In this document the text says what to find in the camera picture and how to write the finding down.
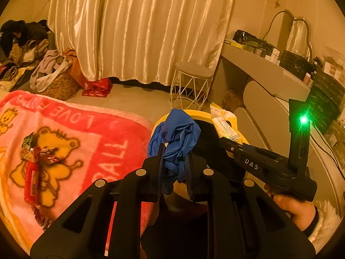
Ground small red snack wrapper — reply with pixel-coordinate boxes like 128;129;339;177
34;205;52;230

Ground red green snack wrapper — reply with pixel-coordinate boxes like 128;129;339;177
20;132;58;205

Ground orange bag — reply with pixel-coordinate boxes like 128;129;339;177
63;49;90;88

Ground white vanity desk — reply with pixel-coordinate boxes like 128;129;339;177
209;43;337;195

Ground blue plastic bag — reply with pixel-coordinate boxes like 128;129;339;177
148;109;202;195

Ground person's right forearm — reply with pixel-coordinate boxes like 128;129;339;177
302;200;340;252

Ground wavy framed mirror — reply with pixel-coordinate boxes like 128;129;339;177
263;9;315;60

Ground pile of dark clothes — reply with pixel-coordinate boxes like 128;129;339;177
0;20;56;91

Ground cream satin curtain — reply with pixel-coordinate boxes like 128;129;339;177
48;0;238;86

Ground pink bear print blanket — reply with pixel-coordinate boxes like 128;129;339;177
0;90;155;250

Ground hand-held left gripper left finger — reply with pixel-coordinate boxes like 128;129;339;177
30;144;166;259

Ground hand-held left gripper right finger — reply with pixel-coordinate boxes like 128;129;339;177
185;151;316;259

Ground red gift bag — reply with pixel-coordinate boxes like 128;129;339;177
82;79;113;97

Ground wicker laundry basket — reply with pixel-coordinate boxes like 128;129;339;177
30;50;74;92

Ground dark storage organizer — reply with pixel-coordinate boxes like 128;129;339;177
279;50;314;81

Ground woven basket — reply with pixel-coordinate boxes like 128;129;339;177
44;71;81;101

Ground person's right hand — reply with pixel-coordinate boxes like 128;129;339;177
265;185;318;238

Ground camouflage storage box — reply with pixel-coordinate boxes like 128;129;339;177
307;73;345;136

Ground yellow rimmed trash can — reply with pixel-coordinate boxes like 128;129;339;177
152;109;251;189

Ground white cosmetic bottles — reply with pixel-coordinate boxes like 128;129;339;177
268;49;281;65

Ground white wire frame stool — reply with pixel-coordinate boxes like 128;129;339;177
170;62;215;112

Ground yellow snack packet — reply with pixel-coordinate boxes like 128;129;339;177
210;102;243;144

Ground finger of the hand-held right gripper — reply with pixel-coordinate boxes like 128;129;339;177
218;137;245;155

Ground black cable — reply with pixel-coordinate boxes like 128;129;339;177
309;125;345;172

